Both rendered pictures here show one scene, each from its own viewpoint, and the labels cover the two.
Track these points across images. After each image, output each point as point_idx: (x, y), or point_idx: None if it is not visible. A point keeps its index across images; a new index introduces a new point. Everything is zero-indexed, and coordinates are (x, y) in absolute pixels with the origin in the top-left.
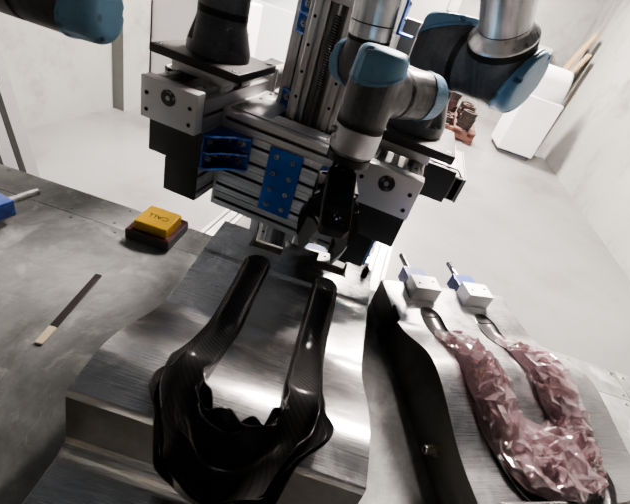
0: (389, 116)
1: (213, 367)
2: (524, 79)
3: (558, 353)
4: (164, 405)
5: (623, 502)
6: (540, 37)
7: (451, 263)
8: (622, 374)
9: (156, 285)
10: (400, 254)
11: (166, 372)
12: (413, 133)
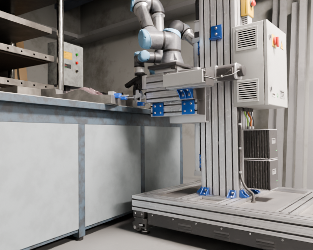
0: (135, 62)
1: (105, 93)
2: (138, 39)
3: (89, 101)
4: None
5: (62, 93)
6: (141, 29)
7: (127, 94)
8: (72, 99)
9: None
10: (134, 96)
11: (105, 93)
12: None
